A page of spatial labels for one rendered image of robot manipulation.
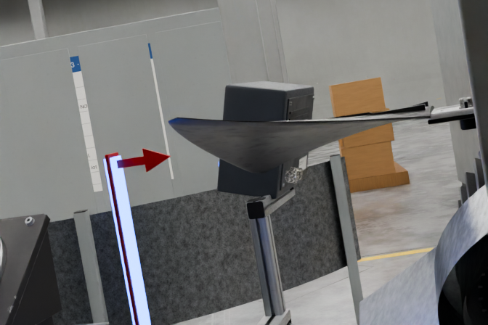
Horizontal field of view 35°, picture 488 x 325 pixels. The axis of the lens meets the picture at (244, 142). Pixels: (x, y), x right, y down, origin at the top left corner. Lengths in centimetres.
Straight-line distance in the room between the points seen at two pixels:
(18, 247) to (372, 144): 788
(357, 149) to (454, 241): 833
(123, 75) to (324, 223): 427
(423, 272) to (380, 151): 816
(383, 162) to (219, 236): 637
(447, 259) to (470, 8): 22
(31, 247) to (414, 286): 57
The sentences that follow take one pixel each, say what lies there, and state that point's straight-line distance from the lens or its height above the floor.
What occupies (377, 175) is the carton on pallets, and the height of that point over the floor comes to 15.
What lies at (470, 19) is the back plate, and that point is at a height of 124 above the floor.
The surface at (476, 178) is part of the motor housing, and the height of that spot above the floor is 114.
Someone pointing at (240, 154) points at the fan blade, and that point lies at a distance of 81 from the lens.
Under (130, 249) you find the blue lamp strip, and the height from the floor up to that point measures 109.
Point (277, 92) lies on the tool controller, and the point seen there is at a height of 123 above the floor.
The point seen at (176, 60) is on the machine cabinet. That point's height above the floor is 166.
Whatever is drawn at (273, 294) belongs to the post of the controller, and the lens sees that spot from 133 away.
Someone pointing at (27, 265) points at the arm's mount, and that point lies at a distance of 109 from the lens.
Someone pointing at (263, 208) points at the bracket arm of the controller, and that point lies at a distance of 130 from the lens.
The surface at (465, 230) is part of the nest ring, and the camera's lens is 53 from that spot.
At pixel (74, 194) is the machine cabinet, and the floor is 65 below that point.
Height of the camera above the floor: 122
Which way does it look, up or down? 3 degrees down
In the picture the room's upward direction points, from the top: 10 degrees counter-clockwise
